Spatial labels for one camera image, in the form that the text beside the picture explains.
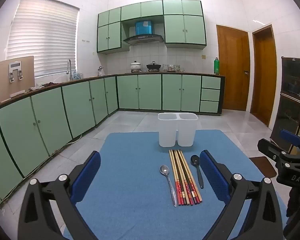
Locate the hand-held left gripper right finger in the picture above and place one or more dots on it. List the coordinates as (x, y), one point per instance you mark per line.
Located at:
(215, 177)

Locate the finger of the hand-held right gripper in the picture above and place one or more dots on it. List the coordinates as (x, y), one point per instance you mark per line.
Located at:
(268, 148)
(291, 137)

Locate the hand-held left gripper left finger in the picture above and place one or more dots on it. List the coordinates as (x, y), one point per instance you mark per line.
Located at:
(86, 177)

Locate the black spoon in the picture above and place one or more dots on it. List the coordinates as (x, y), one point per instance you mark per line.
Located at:
(195, 160)

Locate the row of mixed chopsticks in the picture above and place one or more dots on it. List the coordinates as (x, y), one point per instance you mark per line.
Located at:
(182, 177)

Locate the metal spoon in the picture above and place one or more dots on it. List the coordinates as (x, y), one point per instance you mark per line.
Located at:
(165, 170)

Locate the white double utensil holder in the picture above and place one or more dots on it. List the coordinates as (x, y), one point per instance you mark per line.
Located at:
(177, 130)

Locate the black glass cabinet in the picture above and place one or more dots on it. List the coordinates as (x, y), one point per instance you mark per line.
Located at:
(290, 105)

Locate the blue table mat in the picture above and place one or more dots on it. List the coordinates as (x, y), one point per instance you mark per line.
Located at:
(130, 180)

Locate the plain wooden door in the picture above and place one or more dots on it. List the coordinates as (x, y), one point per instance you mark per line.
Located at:
(263, 80)

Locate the green base cabinets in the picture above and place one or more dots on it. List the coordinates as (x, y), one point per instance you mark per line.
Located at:
(77, 110)

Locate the green bottle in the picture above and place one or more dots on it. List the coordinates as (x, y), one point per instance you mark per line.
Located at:
(216, 67)

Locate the dark cloth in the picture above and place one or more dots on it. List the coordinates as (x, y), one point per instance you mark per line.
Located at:
(40, 87)

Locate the small metal kettle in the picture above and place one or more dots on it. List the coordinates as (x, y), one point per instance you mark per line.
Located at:
(100, 71)

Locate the metal kitchen faucet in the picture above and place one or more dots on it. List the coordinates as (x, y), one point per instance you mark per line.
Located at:
(69, 67)

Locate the cluster of glass cups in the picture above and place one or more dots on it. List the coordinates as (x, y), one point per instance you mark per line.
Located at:
(172, 68)

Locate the white cooking pot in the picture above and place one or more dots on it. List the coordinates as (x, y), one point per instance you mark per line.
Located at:
(135, 66)

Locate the black wok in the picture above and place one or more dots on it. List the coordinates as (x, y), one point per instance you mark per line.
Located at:
(153, 67)

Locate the wooden board with metal clips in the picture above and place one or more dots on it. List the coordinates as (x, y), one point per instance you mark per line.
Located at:
(3, 80)

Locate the white window blind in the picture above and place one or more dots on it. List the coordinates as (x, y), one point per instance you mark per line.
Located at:
(42, 35)

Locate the range hood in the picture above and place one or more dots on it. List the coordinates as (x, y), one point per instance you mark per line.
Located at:
(143, 37)

